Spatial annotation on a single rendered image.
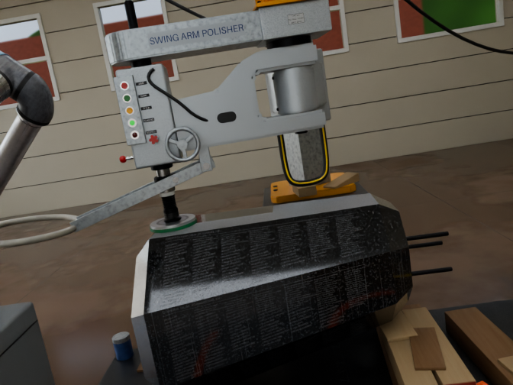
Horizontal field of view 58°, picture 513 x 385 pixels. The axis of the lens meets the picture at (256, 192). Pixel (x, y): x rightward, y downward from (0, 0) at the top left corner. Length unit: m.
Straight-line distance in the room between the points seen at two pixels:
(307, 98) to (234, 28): 0.43
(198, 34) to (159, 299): 1.09
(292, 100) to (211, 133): 0.39
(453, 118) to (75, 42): 6.54
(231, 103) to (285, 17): 0.42
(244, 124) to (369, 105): 6.34
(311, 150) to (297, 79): 0.76
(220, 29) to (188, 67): 6.18
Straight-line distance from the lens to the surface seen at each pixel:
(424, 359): 2.00
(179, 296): 1.91
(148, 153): 2.05
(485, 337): 2.43
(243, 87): 2.04
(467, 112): 8.80
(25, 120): 1.78
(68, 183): 8.96
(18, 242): 2.11
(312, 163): 2.76
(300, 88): 2.08
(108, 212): 2.16
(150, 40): 2.05
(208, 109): 2.03
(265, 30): 2.05
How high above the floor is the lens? 1.33
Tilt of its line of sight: 11 degrees down
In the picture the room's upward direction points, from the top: 9 degrees counter-clockwise
